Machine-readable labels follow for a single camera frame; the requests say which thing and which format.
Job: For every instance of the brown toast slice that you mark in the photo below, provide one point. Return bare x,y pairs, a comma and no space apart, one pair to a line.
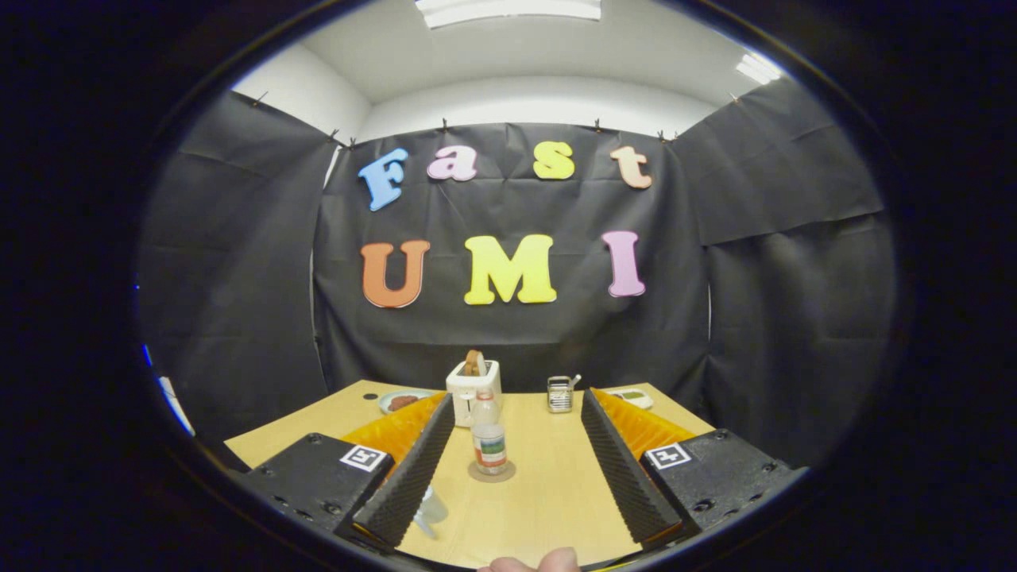
474,364

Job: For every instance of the wooden table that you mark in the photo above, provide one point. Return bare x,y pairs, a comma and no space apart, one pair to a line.
548,461

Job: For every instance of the round brown coaster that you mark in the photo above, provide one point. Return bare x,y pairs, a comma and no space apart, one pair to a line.
476,477

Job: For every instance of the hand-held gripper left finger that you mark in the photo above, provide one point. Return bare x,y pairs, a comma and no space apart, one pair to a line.
413,469

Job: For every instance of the light green plate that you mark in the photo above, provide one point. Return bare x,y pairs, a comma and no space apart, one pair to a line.
384,402

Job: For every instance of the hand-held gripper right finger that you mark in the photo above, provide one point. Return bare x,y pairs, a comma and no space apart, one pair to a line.
624,469

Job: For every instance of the white divided dish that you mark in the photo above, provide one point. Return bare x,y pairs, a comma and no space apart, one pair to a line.
636,397

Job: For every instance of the long ceiling light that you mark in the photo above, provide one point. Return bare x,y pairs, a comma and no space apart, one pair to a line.
508,9

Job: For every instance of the brown bread piece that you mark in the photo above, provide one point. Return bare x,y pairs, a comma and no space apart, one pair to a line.
404,403

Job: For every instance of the clear plastic juice bottle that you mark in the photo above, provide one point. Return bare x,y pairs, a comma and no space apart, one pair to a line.
489,445

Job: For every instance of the white toaster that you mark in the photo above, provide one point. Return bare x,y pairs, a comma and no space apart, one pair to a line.
461,383

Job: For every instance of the black backdrop cloth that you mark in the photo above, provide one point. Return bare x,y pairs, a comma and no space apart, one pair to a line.
508,334

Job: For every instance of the small ceiling light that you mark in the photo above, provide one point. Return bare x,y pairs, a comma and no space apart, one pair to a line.
759,68

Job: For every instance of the white cup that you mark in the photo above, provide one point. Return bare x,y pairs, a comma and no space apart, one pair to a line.
433,507

